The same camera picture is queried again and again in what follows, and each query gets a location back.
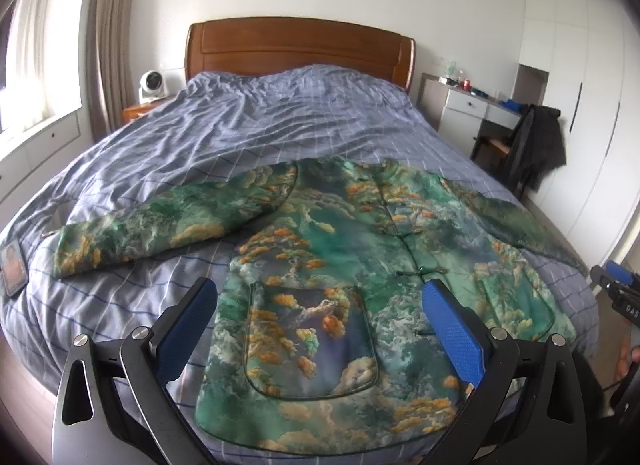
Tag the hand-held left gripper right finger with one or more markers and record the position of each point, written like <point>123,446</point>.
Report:
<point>452,335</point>

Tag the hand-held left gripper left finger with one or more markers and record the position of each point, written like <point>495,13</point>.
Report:
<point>189,322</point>

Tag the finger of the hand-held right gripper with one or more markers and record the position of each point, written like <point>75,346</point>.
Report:
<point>619,272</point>

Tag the green landscape print jacket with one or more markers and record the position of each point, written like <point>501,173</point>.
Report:
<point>350,255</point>

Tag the black coat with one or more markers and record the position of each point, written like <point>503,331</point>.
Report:
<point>542,145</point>

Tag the wooden chair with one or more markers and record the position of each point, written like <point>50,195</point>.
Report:
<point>495,147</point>

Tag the white wardrobe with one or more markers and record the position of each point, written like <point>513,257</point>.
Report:
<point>595,95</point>

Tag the phone with photo screen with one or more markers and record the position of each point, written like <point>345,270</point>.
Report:
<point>12,267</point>

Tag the wooden nightstand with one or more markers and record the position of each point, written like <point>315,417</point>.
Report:
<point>137,111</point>

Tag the white desk with drawer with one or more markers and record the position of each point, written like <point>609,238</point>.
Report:
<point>462,107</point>

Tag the white window-side cabinet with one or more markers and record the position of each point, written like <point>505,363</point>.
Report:
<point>45,145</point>

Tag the white desk fan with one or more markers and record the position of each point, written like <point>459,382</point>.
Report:
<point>150,85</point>

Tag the beige curtain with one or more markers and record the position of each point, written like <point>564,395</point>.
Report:
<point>112,45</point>

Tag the wooden headboard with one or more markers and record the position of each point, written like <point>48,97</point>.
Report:
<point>295,47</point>

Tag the window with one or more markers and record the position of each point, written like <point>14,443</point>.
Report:
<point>30,55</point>

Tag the wooden bed frame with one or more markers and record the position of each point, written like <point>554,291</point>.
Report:
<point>22,395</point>

